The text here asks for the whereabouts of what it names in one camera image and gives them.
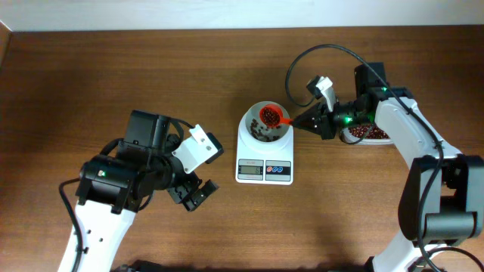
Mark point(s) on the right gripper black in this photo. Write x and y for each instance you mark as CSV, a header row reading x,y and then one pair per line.
x,y
325,122

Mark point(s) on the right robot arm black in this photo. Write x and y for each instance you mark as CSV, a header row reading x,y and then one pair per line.
x,y
441,204

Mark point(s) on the red beans in bowl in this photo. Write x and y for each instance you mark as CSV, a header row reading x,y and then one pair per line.
x,y
263,133

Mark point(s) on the white round bowl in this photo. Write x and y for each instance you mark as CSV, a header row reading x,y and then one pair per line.
x,y
253,113

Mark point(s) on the clear plastic container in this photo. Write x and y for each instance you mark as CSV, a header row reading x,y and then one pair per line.
x,y
346,137

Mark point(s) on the orange measuring scoop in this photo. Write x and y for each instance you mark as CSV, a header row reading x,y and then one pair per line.
x,y
272,116

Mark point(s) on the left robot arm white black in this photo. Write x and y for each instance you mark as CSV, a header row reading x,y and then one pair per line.
x,y
157,153

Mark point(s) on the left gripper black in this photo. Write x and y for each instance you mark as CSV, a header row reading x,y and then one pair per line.
x,y
191,183

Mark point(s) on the white digital kitchen scale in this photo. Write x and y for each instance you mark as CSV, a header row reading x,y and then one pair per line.
x,y
264,163

